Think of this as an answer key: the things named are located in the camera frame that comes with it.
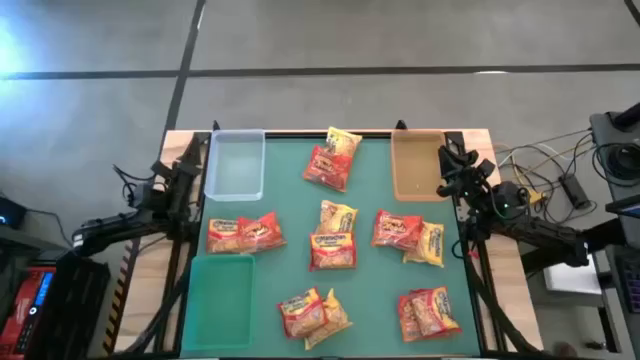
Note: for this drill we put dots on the black power brick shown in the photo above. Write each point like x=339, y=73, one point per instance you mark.
x=575, y=191

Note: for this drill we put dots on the red chili ramen pack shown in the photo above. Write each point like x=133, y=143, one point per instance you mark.
x=395, y=229
x=405, y=320
x=262, y=231
x=325, y=170

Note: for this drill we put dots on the black plastic crate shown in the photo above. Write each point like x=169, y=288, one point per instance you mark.
x=70, y=300

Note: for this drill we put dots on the grey desk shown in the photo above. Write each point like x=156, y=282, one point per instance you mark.
x=602, y=130

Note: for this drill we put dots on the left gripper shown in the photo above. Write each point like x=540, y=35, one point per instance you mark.
x=175, y=190

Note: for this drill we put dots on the black pole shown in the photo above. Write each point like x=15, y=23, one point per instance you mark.
x=627, y=116

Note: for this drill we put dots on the tan plastic bin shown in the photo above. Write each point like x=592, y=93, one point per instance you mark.
x=415, y=165

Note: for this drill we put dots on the black keyboard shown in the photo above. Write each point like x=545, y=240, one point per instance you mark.
x=632, y=285

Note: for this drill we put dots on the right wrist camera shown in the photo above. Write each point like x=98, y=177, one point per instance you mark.
x=486, y=166

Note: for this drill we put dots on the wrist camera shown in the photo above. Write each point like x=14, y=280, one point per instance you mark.
x=161, y=167
x=486, y=166

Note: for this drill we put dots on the black device with blue light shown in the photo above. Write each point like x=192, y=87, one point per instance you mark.
x=10, y=212

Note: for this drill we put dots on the yellow creamy chicken ramen pack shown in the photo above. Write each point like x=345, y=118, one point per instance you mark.
x=336, y=320
x=337, y=216
x=431, y=245
x=345, y=140

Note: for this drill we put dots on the red equipment case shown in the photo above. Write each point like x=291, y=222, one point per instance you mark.
x=20, y=310

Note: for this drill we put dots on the black aluminium table frame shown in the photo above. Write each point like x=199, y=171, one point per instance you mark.
x=325, y=134

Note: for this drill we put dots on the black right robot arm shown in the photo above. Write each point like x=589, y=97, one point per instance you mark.
x=545, y=235

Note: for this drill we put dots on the yellow black hazard tape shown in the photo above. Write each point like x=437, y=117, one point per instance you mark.
x=112, y=320

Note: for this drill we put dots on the white paper sheet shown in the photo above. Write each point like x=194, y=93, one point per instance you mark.
x=575, y=280

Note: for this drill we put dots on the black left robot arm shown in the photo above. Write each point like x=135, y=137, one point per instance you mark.
x=115, y=227

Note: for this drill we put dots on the clear plastic bin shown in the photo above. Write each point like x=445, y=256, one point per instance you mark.
x=235, y=165

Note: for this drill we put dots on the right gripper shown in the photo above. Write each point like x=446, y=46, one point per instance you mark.
x=480, y=189

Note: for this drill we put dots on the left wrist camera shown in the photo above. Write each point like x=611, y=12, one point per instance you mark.
x=161, y=167

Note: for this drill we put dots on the green plastic bin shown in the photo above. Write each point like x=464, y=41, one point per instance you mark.
x=217, y=300

